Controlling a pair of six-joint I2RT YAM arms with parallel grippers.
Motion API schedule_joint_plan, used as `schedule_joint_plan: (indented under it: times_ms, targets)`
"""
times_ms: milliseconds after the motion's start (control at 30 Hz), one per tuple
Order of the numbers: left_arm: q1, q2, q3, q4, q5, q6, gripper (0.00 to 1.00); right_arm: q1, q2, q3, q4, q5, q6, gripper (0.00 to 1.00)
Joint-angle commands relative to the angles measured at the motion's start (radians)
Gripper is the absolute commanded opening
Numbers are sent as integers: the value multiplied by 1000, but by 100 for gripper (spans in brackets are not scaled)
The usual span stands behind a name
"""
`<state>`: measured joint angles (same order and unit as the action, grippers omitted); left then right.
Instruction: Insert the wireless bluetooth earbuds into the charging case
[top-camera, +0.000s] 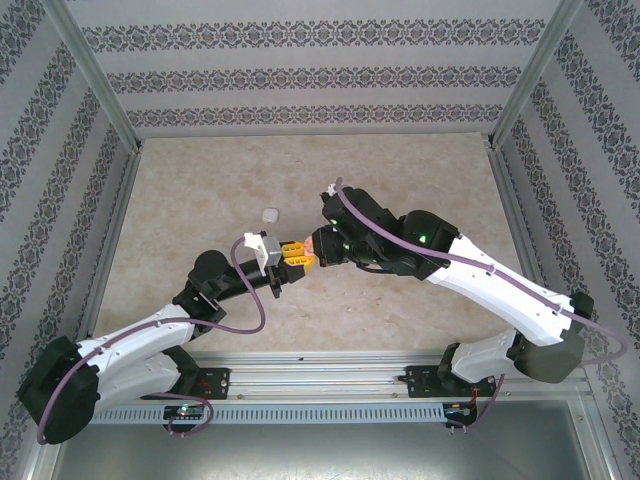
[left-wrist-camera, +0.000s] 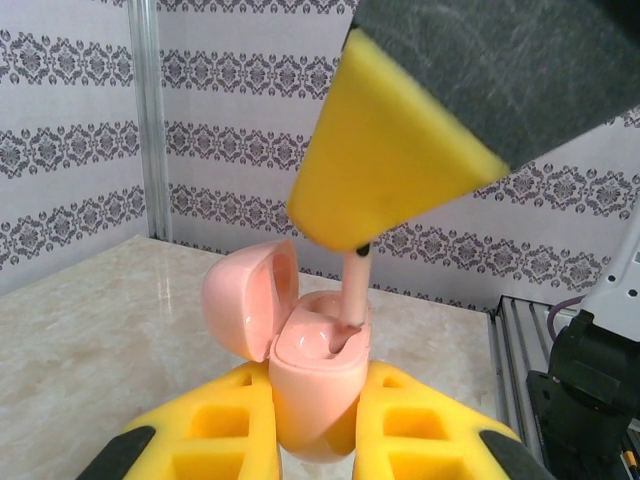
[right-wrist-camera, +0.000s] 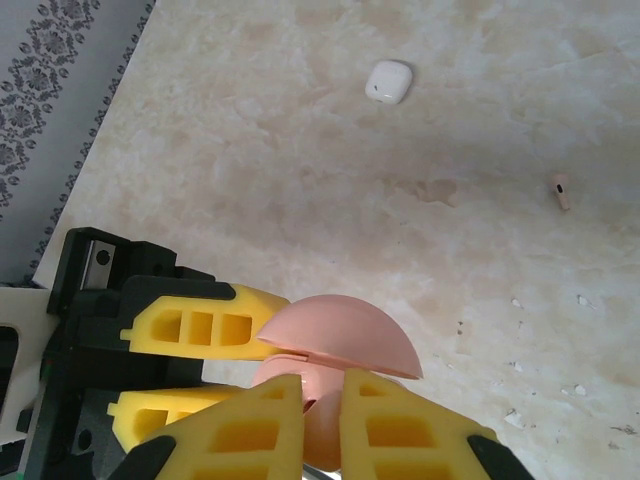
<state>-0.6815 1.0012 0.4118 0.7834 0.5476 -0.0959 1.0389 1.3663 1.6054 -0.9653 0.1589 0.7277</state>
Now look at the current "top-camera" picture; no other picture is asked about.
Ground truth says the grey metal panel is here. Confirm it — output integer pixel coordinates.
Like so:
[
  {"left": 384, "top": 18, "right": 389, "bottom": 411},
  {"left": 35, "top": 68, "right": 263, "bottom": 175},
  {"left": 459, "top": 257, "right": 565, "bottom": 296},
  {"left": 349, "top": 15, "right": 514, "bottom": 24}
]
[{"left": 49, "top": 399, "right": 619, "bottom": 480}]

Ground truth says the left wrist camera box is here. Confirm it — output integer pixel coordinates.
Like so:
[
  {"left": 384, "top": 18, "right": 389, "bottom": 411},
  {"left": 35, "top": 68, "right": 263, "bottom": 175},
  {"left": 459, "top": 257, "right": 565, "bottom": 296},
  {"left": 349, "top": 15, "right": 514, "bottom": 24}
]
[{"left": 242, "top": 230, "right": 283, "bottom": 270}]

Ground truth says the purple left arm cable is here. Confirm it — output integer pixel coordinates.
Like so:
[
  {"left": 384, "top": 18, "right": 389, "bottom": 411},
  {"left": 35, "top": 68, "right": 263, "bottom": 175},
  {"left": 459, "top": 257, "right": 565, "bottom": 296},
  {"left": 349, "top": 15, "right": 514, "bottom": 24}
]
[{"left": 37, "top": 237, "right": 267, "bottom": 446}]

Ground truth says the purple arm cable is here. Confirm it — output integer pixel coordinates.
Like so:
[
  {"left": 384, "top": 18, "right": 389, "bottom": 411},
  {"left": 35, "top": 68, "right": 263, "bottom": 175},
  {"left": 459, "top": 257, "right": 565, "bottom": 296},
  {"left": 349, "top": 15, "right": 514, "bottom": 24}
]
[
  {"left": 333, "top": 176, "right": 632, "bottom": 432},
  {"left": 37, "top": 237, "right": 267, "bottom": 446}
]

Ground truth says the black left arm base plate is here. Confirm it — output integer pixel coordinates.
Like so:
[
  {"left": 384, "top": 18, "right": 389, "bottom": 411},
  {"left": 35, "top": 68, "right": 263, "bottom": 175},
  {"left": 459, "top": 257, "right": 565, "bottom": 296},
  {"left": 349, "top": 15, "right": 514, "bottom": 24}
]
[{"left": 142, "top": 367, "right": 231, "bottom": 401}]

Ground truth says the aluminium side rail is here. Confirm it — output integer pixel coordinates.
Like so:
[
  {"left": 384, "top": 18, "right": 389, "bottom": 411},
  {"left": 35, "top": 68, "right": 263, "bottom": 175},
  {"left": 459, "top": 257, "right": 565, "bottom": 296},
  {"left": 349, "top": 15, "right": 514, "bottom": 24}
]
[
  {"left": 67, "top": 149, "right": 144, "bottom": 366},
  {"left": 487, "top": 144, "right": 564, "bottom": 359}
]

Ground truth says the aluminium mounting rail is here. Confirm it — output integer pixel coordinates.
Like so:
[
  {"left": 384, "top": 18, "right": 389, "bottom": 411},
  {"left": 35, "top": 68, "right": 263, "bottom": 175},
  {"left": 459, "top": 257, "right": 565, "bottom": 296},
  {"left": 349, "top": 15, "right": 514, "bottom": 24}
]
[{"left": 47, "top": 349, "right": 586, "bottom": 401}]

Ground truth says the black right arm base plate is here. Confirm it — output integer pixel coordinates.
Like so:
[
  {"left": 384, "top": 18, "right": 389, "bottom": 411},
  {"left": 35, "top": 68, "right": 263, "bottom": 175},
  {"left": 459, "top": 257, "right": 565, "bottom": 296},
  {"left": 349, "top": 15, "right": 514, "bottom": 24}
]
[{"left": 405, "top": 364, "right": 499, "bottom": 400}]

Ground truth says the grey slotted cable duct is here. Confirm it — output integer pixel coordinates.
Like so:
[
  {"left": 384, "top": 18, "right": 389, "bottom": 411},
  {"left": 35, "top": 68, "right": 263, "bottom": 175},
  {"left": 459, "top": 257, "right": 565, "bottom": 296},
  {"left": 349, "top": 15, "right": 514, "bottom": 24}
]
[{"left": 67, "top": 403, "right": 446, "bottom": 424}]

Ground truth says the aluminium frame post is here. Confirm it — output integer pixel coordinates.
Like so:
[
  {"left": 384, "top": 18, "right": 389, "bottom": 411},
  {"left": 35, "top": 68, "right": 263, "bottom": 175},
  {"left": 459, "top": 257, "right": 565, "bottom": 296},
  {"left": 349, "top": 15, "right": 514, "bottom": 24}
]
[
  {"left": 39, "top": 0, "right": 146, "bottom": 154},
  {"left": 487, "top": 0, "right": 584, "bottom": 149}
]

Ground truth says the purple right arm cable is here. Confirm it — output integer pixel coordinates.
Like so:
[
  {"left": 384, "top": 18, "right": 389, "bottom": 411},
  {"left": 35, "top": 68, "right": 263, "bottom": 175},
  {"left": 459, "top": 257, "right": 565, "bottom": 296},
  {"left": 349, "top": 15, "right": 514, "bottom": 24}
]
[{"left": 333, "top": 176, "right": 632, "bottom": 432}]

